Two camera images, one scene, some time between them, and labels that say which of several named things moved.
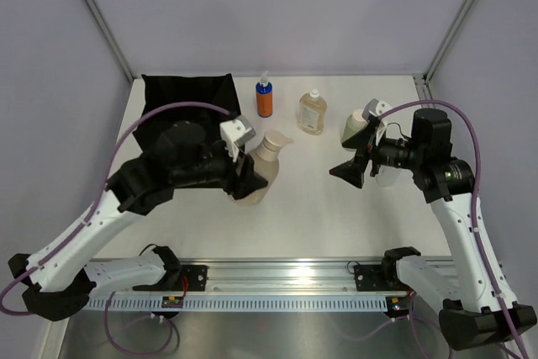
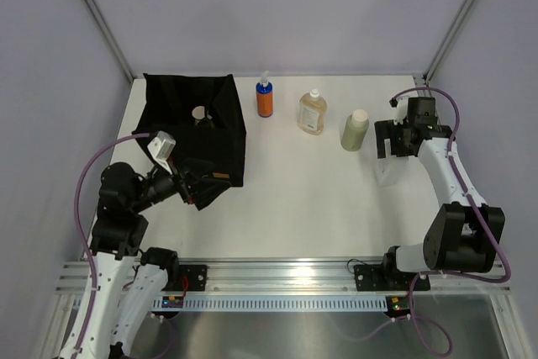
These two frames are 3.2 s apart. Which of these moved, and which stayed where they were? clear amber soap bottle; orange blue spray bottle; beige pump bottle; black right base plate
Moved: beige pump bottle
Stayed: orange blue spray bottle; black right base plate; clear amber soap bottle
